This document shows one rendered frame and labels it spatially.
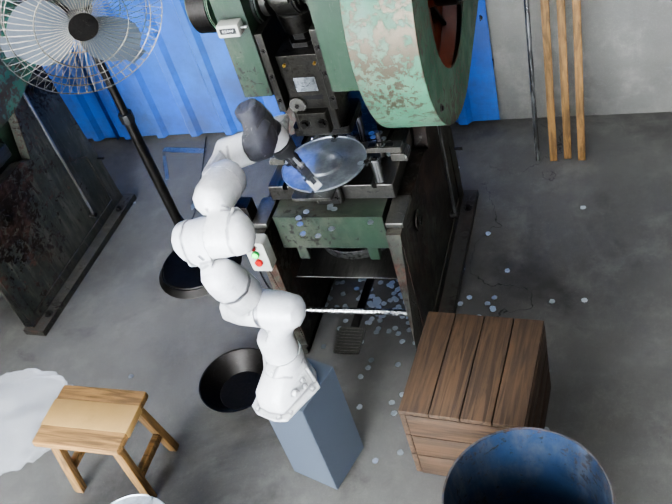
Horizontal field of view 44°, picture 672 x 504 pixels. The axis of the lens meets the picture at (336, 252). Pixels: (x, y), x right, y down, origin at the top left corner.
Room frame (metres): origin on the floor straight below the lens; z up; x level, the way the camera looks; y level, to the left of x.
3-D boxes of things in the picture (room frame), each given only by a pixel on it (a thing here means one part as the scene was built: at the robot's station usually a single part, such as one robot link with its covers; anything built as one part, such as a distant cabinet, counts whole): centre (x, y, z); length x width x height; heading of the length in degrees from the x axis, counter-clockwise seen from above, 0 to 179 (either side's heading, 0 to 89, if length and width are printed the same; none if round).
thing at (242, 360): (2.09, 0.50, 0.04); 0.30 x 0.30 x 0.07
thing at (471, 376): (1.59, -0.29, 0.18); 0.40 x 0.38 x 0.35; 149
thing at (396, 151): (2.27, -0.26, 0.76); 0.17 x 0.06 x 0.10; 63
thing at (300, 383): (1.64, 0.27, 0.52); 0.22 x 0.19 x 0.14; 136
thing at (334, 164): (2.24, -0.05, 0.78); 0.29 x 0.29 x 0.01
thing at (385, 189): (2.35, -0.11, 0.68); 0.45 x 0.30 x 0.06; 63
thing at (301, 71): (2.31, -0.09, 1.04); 0.17 x 0.15 x 0.30; 153
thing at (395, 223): (2.35, -0.42, 0.45); 0.92 x 0.12 x 0.90; 153
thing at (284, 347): (1.65, 0.21, 0.71); 0.18 x 0.11 x 0.25; 58
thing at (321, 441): (1.67, 0.25, 0.23); 0.18 x 0.18 x 0.45; 46
